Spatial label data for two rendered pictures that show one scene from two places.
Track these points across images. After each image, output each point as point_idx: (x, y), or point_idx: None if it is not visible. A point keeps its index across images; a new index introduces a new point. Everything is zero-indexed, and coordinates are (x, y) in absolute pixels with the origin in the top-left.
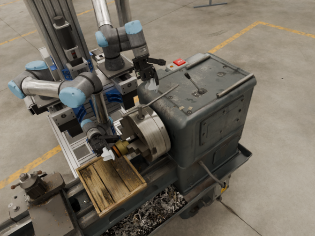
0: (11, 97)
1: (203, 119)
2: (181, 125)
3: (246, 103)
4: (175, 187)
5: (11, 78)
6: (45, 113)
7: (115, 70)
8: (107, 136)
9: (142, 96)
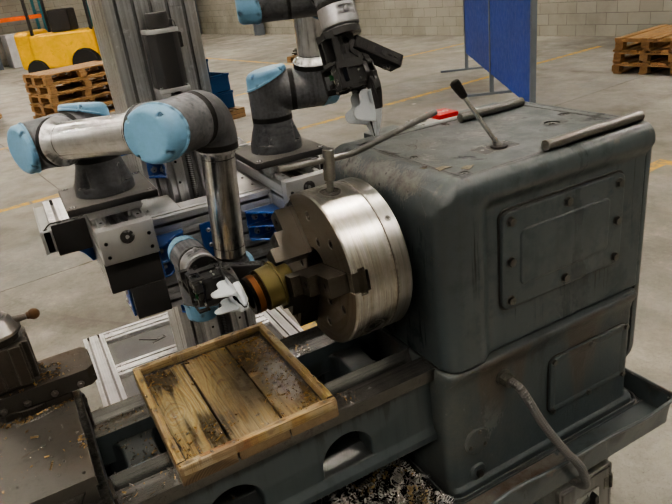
0: (4, 311)
1: (506, 207)
2: (440, 198)
3: (634, 207)
4: (428, 480)
5: (16, 272)
6: (81, 346)
7: (275, 153)
8: (235, 262)
9: (339, 172)
